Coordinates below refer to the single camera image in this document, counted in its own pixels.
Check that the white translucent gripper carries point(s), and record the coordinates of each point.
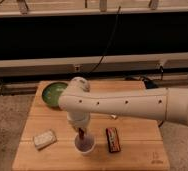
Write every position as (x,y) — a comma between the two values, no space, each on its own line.
(79,122)

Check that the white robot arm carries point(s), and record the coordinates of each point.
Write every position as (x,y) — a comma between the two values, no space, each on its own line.
(167,104)

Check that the dark candy bar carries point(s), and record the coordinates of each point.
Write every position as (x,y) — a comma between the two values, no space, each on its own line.
(113,140)

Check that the white sponge block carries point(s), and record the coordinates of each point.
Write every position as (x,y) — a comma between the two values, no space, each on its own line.
(44,139)

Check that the green bowl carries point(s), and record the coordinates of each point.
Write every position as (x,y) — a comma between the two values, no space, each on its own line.
(52,92)

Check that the wooden cutting board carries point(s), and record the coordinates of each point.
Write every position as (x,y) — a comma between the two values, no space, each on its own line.
(121,144)

